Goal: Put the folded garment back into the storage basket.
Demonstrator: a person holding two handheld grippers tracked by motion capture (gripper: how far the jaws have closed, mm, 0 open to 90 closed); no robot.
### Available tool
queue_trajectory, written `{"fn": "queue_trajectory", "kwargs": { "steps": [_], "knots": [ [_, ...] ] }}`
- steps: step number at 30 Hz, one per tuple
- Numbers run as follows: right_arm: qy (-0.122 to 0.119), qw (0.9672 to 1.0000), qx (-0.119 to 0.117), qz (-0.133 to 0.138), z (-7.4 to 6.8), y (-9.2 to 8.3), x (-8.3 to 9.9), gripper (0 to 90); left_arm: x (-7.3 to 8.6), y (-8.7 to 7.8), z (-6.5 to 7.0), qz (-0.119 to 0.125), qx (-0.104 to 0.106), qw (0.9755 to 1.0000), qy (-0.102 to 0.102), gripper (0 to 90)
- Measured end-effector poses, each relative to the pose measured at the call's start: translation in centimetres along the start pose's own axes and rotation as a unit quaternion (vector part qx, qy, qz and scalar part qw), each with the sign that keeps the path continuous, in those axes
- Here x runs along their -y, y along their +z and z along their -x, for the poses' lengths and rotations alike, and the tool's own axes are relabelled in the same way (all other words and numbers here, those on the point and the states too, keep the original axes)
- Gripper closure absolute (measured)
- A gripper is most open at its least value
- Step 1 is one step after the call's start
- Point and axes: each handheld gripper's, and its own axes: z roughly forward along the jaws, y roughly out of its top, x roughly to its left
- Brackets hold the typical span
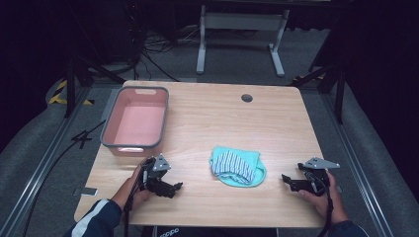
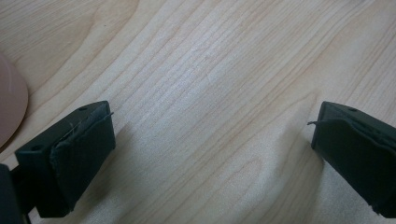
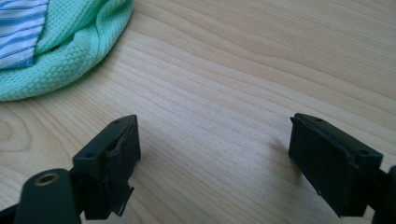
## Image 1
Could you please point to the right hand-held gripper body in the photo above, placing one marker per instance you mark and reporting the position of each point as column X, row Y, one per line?
column 316, row 182

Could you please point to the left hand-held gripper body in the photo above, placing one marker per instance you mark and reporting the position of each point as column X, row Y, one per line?
column 154, row 179

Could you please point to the person's left hand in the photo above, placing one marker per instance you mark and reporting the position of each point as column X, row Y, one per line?
column 134, row 184

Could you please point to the person's right hand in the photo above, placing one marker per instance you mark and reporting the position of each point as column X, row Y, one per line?
column 332, row 204

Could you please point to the person's dark clothing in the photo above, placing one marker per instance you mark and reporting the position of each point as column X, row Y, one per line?
column 171, row 232

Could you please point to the teal cloth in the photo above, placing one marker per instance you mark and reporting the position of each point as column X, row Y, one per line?
column 245, row 153

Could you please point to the pink basin with grey rim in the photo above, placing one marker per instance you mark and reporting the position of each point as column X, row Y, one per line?
column 138, row 125

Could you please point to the blue white striped cloth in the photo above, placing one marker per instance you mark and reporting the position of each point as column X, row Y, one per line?
column 232, row 164

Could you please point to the grey tape piece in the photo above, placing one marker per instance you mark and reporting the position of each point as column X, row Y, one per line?
column 85, row 191

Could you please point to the black metal stand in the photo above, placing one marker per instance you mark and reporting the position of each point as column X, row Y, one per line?
column 69, row 85
column 339, row 95

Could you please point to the yellow black hazard tape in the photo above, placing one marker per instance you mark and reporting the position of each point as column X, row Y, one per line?
column 57, row 98

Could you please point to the aluminium floor rail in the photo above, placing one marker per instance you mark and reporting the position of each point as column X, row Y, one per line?
column 355, row 158
column 42, row 164

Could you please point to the white metal desk frame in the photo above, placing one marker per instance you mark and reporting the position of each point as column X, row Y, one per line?
column 242, row 22

